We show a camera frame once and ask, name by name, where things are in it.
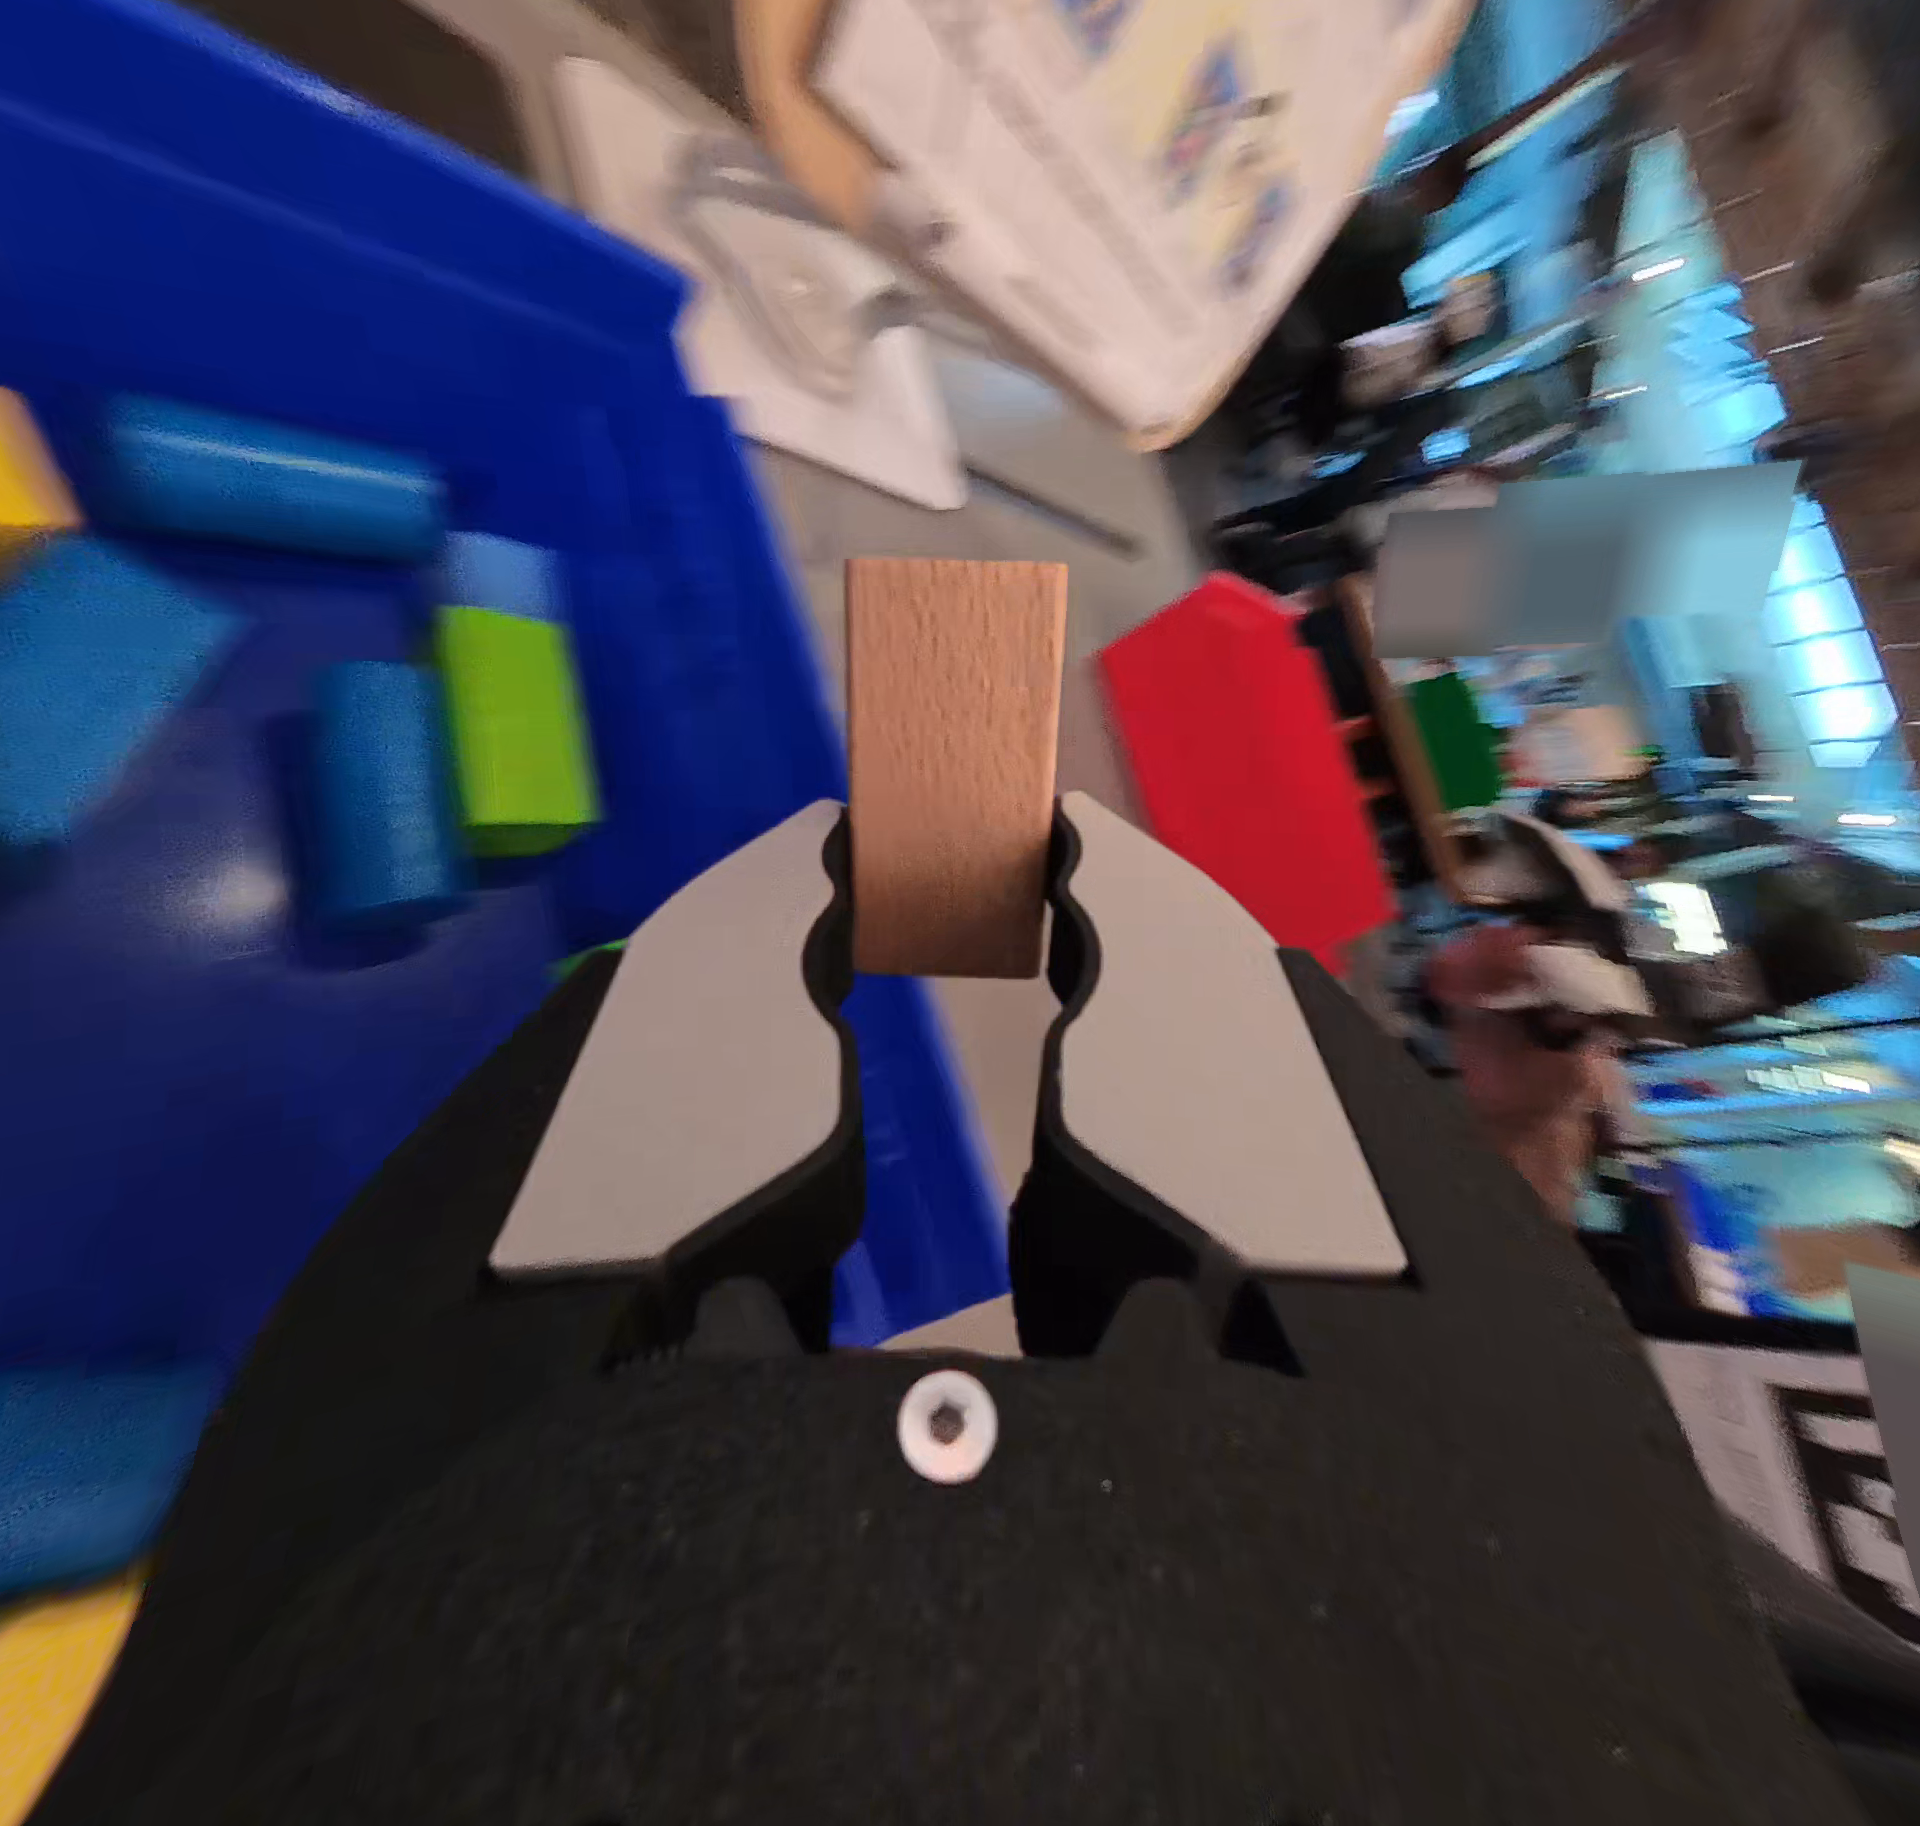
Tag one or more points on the blue plastic bin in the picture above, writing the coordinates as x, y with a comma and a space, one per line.
181, 1046

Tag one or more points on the person's right hand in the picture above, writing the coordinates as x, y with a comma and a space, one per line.
1531, 1062

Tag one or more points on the red plastic bin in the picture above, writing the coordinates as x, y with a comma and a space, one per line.
1246, 747

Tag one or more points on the light blue wooden cube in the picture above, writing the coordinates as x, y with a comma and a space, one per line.
502, 573

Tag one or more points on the printed marker board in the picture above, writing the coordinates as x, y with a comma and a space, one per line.
1801, 1467

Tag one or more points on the green box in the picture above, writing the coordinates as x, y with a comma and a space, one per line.
1454, 738

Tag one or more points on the long green wooden block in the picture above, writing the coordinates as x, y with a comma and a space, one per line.
517, 725

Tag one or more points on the natural wooden block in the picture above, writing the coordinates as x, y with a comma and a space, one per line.
958, 768

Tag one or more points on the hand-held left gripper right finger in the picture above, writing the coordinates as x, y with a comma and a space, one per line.
1230, 1076

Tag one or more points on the clipboard with instruction sheet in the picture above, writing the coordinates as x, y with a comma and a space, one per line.
1140, 116

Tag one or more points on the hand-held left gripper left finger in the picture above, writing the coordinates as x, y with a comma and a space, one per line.
675, 1076

